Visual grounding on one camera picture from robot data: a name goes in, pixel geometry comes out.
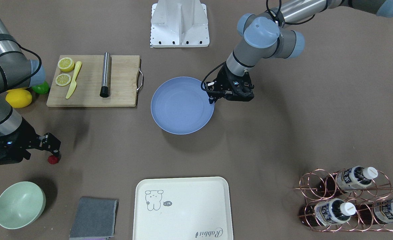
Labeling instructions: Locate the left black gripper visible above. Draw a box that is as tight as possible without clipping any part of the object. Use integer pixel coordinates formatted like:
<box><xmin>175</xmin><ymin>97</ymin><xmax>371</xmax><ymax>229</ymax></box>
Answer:
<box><xmin>204</xmin><ymin>64</ymin><xmax>254</xmax><ymax>104</ymax></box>

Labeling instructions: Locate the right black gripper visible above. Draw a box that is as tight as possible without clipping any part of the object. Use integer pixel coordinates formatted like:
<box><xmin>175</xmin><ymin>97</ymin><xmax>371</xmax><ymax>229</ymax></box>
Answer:
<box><xmin>0</xmin><ymin>119</ymin><xmax>62</xmax><ymax>165</ymax></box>

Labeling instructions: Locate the red strawberry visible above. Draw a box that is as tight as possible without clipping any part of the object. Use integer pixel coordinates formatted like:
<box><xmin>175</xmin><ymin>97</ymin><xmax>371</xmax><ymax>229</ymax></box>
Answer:
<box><xmin>47</xmin><ymin>155</ymin><xmax>60</xmax><ymax>165</ymax></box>

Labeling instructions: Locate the blue plate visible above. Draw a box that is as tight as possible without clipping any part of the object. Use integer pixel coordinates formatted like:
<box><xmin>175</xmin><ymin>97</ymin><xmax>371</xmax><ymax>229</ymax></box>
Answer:
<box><xmin>151</xmin><ymin>76</ymin><xmax>215</xmax><ymax>135</ymax></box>

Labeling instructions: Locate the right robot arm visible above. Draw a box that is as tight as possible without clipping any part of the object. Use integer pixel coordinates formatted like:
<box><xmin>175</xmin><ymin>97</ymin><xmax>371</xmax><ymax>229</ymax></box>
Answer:
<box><xmin>0</xmin><ymin>19</ymin><xmax>61</xmax><ymax>165</ymax></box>

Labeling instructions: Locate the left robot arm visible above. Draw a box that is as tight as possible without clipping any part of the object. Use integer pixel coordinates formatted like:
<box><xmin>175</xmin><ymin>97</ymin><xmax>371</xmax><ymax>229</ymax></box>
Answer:
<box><xmin>201</xmin><ymin>0</ymin><xmax>393</xmax><ymax>104</ymax></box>

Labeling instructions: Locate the green lime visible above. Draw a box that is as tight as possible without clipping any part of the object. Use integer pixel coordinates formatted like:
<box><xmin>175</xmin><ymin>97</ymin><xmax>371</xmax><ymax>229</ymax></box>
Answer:
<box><xmin>31</xmin><ymin>81</ymin><xmax>50</xmax><ymax>95</ymax></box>

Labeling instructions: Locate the green bowl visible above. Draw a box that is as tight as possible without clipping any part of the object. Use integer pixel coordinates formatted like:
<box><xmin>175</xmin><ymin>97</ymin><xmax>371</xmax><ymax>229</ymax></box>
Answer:
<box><xmin>0</xmin><ymin>181</ymin><xmax>46</xmax><ymax>229</ymax></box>

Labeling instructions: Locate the yellow lemon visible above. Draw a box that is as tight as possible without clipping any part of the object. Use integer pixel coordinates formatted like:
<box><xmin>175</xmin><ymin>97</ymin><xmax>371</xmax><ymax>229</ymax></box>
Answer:
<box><xmin>5</xmin><ymin>89</ymin><xmax>32</xmax><ymax>108</ymax></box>

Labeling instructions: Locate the yellow plastic knife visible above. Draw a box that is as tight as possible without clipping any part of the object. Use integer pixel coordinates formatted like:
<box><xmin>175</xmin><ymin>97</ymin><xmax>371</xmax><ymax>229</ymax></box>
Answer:
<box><xmin>65</xmin><ymin>61</ymin><xmax>82</xmax><ymax>100</ymax></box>

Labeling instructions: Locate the lemon half slice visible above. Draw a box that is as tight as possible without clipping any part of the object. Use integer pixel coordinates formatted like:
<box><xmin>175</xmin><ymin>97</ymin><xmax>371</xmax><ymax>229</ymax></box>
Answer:
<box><xmin>57</xmin><ymin>57</ymin><xmax>75</xmax><ymax>73</ymax></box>
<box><xmin>55</xmin><ymin>73</ymin><xmax>72</xmax><ymax>87</ymax></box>

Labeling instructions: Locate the metal cylinder tool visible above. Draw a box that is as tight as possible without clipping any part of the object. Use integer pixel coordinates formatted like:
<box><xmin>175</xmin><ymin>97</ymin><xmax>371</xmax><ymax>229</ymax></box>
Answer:
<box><xmin>99</xmin><ymin>52</ymin><xmax>112</xmax><ymax>98</ymax></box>

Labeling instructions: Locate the grey folded cloth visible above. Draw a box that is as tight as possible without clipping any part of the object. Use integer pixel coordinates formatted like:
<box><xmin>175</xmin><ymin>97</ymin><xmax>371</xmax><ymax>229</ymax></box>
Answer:
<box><xmin>69</xmin><ymin>197</ymin><xmax>118</xmax><ymax>240</ymax></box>

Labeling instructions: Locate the wooden cutting board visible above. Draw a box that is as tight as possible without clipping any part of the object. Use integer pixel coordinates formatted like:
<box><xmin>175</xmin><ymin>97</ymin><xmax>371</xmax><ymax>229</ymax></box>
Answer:
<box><xmin>47</xmin><ymin>55</ymin><xmax>142</xmax><ymax>107</ymax></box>

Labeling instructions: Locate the cream rabbit tray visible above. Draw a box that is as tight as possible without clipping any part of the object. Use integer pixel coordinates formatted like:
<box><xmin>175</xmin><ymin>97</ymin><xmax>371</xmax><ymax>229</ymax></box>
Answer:
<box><xmin>133</xmin><ymin>176</ymin><xmax>234</xmax><ymax>240</ymax></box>

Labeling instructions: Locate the bottle with white cap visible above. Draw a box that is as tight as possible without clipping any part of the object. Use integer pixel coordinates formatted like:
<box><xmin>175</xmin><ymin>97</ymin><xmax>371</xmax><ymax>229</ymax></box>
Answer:
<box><xmin>318</xmin><ymin>166</ymin><xmax>379</xmax><ymax>197</ymax></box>

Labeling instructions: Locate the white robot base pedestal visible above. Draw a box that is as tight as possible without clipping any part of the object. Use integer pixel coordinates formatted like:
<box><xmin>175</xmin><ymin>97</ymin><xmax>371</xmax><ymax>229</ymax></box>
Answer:
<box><xmin>150</xmin><ymin>0</ymin><xmax>210</xmax><ymax>48</ymax></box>

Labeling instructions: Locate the copper wire bottle rack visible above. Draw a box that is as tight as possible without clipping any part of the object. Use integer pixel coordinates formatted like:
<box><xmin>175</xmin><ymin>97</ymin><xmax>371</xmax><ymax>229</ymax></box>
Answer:
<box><xmin>295</xmin><ymin>169</ymin><xmax>393</xmax><ymax>232</ymax></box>

